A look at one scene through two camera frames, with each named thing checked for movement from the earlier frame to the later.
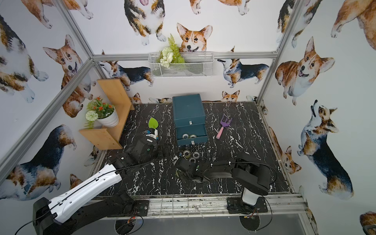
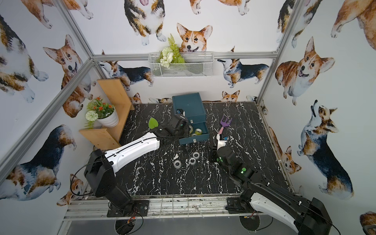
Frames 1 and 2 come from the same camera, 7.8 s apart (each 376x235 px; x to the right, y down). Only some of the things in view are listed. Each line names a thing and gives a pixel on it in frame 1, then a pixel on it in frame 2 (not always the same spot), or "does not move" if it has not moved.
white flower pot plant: [106, 115] does not move
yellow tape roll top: [187, 153] to [198, 131]
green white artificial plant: [170, 54] does not move
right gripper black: [184, 172] to [214, 153]
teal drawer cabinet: [190, 119] does not move
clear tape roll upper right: [196, 157] does not move
